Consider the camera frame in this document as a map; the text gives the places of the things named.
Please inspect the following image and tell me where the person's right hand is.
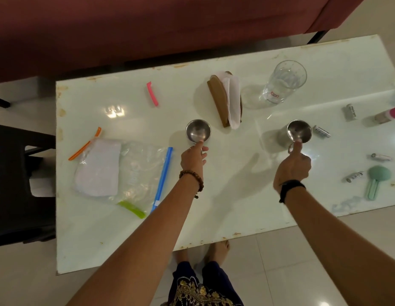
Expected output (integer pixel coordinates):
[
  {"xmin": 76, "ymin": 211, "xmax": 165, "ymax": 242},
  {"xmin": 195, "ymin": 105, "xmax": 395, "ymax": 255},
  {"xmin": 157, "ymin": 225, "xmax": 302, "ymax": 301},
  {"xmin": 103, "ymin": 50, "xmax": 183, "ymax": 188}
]
[{"xmin": 273, "ymin": 138, "xmax": 312, "ymax": 195}]

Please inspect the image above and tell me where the person's left hand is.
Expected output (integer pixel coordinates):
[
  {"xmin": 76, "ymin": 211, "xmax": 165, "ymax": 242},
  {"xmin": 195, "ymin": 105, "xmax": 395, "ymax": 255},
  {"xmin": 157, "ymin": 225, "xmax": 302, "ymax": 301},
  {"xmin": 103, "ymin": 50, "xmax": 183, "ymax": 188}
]
[{"xmin": 180, "ymin": 140, "xmax": 209, "ymax": 184}]

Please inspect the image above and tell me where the stainless steel mug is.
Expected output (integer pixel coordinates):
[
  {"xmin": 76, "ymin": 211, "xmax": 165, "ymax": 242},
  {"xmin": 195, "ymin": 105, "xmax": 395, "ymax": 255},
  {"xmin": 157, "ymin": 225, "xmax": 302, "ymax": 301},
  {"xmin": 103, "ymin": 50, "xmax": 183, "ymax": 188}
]
[
  {"xmin": 185, "ymin": 119, "xmax": 212, "ymax": 145},
  {"xmin": 277, "ymin": 119, "xmax": 313, "ymax": 153}
]

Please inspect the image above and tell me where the clear plastic zip bag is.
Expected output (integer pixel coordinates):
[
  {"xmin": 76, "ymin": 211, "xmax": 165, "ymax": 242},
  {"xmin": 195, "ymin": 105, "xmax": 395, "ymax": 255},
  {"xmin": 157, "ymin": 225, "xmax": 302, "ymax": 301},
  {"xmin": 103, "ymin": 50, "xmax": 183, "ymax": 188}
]
[{"xmin": 73, "ymin": 138, "xmax": 169, "ymax": 207}]

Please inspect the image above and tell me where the brown napkin holder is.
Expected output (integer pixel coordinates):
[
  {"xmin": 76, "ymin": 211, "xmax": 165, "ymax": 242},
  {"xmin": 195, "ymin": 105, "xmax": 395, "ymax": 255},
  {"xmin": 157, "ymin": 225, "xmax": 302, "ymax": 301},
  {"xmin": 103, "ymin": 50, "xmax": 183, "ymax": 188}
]
[{"xmin": 206, "ymin": 71, "xmax": 243, "ymax": 128}]

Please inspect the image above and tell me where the single white paper napkin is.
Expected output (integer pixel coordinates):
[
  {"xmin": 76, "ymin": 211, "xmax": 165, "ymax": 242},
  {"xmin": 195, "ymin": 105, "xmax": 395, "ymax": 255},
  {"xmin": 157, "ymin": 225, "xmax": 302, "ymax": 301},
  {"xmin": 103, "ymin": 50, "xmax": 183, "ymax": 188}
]
[{"xmin": 213, "ymin": 71, "xmax": 242, "ymax": 130}]

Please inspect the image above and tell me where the green bag sealing clip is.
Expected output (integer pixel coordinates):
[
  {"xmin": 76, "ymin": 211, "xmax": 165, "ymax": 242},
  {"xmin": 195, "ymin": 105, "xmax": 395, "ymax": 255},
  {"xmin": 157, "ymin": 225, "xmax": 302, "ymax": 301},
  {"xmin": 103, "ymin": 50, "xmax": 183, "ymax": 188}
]
[{"xmin": 118, "ymin": 200, "xmax": 147, "ymax": 220}]

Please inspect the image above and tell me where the pink bag sealing clip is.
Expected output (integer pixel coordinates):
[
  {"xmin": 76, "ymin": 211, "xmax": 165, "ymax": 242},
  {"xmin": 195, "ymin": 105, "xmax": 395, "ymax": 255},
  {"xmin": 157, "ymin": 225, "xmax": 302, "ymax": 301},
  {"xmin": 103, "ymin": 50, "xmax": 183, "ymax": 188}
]
[{"xmin": 146, "ymin": 81, "xmax": 160, "ymax": 107}]

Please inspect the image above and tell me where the green handheld fan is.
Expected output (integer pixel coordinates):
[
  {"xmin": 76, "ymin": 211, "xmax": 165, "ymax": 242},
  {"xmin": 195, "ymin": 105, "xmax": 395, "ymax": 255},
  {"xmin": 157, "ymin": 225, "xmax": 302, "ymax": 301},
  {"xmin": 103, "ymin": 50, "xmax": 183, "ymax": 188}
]
[{"xmin": 364, "ymin": 165, "xmax": 392, "ymax": 201}]

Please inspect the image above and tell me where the clear drinking glass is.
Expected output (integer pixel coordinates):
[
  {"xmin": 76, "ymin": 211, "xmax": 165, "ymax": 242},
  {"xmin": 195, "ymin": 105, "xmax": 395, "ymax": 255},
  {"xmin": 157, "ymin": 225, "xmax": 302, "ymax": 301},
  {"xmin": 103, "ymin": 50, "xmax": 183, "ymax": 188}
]
[{"xmin": 262, "ymin": 60, "xmax": 308, "ymax": 105}]

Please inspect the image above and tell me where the thin orange bag sealing clip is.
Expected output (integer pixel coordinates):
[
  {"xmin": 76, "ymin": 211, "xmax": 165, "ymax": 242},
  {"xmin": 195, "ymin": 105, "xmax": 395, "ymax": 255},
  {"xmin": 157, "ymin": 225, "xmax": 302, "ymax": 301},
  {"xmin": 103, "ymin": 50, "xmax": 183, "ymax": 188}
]
[{"xmin": 68, "ymin": 126, "xmax": 102, "ymax": 162}]

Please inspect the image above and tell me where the small bottle pink cap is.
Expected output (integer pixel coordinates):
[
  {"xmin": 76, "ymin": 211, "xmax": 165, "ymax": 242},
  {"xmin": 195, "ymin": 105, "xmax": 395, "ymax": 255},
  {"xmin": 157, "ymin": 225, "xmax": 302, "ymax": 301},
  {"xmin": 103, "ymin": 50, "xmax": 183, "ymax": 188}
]
[{"xmin": 374, "ymin": 106, "xmax": 395, "ymax": 125}]

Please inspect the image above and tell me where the person's left forearm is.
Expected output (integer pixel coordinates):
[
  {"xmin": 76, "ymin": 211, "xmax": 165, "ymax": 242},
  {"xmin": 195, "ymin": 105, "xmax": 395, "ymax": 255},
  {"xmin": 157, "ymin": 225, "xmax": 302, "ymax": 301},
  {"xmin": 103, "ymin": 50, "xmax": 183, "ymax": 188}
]
[{"xmin": 67, "ymin": 176, "xmax": 204, "ymax": 306}]

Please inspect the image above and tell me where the person's right forearm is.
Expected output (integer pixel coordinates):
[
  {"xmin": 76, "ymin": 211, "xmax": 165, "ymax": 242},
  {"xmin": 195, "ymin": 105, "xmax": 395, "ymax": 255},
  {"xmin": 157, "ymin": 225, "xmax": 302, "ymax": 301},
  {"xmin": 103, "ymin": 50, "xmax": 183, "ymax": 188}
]
[{"xmin": 284, "ymin": 187, "xmax": 395, "ymax": 306}]

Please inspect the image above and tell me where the person's right foot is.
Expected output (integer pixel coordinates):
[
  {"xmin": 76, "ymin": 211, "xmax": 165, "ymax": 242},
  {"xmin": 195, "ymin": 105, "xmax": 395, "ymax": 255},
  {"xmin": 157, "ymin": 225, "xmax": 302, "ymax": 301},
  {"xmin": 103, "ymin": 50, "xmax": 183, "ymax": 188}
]
[{"xmin": 205, "ymin": 240, "xmax": 231, "ymax": 266}]

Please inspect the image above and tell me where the person's foot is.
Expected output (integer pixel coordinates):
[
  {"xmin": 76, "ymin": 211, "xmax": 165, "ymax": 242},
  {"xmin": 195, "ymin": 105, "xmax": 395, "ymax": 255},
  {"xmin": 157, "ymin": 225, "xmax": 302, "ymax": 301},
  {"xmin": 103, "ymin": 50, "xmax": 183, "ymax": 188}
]
[
  {"xmin": 175, "ymin": 248, "xmax": 190, "ymax": 265},
  {"xmin": 205, "ymin": 240, "xmax": 231, "ymax": 266}
]

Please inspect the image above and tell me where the person's left foot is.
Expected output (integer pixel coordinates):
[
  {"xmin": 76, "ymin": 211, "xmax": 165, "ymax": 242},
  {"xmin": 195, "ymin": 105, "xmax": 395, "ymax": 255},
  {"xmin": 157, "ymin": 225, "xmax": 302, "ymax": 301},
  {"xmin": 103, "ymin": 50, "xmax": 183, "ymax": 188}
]
[{"xmin": 175, "ymin": 248, "xmax": 190, "ymax": 265}]

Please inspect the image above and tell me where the black braided wristband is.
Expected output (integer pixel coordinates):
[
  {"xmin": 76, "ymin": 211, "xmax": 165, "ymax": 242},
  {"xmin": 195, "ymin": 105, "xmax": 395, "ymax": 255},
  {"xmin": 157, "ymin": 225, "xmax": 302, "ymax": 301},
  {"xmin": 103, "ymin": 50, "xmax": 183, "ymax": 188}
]
[{"xmin": 279, "ymin": 179, "xmax": 307, "ymax": 204}]

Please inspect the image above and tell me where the white glossy table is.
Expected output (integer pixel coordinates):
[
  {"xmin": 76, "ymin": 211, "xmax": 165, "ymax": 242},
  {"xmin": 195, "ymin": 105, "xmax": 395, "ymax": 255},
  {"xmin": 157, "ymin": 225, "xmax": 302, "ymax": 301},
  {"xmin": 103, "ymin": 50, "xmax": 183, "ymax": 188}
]
[{"xmin": 55, "ymin": 34, "xmax": 395, "ymax": 275}]

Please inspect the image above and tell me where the dark gold patterned garment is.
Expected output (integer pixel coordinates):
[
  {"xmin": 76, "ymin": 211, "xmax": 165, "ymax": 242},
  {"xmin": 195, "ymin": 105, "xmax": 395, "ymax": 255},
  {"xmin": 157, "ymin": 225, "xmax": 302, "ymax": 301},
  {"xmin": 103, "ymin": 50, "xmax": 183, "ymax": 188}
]
[{"xmin": 167, "ymin": 261, "xmax": 244, "ymax": 306}]

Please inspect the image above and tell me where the red fabric sofa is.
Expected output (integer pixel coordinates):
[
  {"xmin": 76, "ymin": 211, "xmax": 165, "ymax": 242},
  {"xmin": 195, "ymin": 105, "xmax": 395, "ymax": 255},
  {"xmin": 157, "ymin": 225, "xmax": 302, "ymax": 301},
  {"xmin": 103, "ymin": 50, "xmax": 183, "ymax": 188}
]
[{"xmin": 0, "ymin": 0, "xmax": 367, "ymax": 109}]

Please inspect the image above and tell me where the black plastic stool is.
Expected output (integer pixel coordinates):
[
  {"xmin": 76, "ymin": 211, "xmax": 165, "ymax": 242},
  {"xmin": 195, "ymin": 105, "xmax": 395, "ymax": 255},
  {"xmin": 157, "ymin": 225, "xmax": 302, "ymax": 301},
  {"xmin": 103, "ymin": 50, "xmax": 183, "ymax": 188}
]
[{"xmin": 0, "ymin": 123, "xmax": 57, "ymax": 248}]

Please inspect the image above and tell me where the brown beaded bracelet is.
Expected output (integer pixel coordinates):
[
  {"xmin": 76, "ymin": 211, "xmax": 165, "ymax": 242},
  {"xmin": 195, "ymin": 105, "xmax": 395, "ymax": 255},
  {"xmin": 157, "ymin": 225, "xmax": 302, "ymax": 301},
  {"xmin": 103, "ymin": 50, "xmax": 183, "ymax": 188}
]
[{"xmin": 179, "ymin": 170, "xmax": 205, "ymax": 199}]

